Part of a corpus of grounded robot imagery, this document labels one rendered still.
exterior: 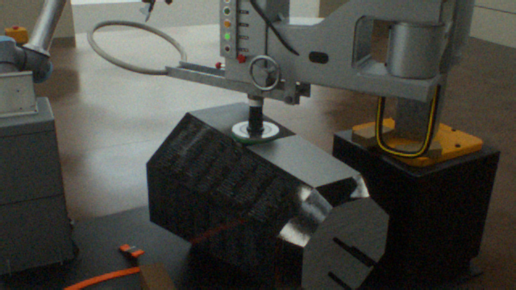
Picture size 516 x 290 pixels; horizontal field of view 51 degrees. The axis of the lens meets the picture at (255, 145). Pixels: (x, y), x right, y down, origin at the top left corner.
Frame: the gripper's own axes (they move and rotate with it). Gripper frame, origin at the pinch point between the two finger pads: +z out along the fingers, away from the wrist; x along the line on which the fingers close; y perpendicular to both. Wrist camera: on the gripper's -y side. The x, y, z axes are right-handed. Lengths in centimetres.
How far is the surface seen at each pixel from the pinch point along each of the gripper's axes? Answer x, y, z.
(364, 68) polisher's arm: 81, -86, -45
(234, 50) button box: 62, -40, -25
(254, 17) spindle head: 62, -42, -42
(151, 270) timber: 78, -39, 97
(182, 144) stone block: 44, -35, 40
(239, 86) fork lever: 59, -48, -9
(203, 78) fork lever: 50, -33, -2
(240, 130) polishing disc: 62, -55, 11
